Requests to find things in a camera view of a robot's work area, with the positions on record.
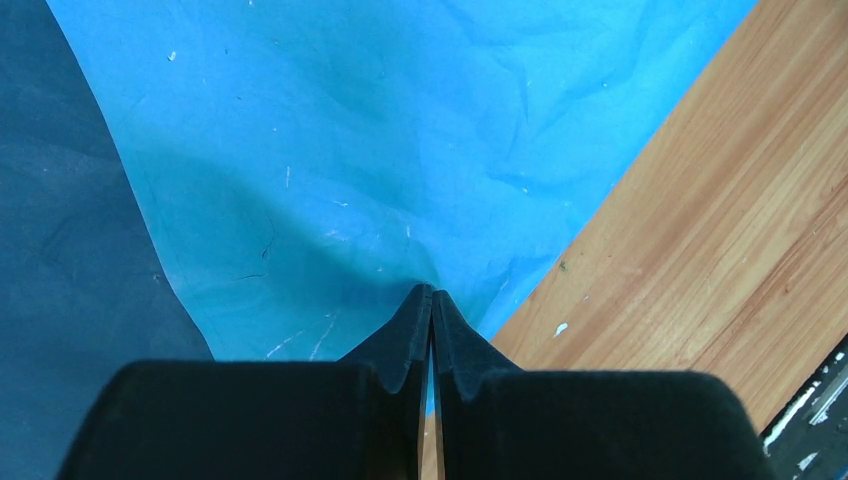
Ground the blue wrapping paper sheet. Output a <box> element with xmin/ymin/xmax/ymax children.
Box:
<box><xmin>1</xmin><ymin>1</ymin><xmax>753</xmax><ymax>479</ymax></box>

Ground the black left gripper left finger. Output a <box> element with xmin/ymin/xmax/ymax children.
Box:
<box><xmin>59</xmin><ymin>284</ymin><xmax>433</xmax><ymax>479</ymax></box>

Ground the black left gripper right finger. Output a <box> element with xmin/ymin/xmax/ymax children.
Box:
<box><xmin>431</xmin><ymin>291</ymin><xmax>774</xmax><ymax>479</ymax></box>

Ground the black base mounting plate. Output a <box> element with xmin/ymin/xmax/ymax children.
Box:
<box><xmin>762</xmin><ymin>339</ymin><xmax>847</xmax><ymax>479</ymax></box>

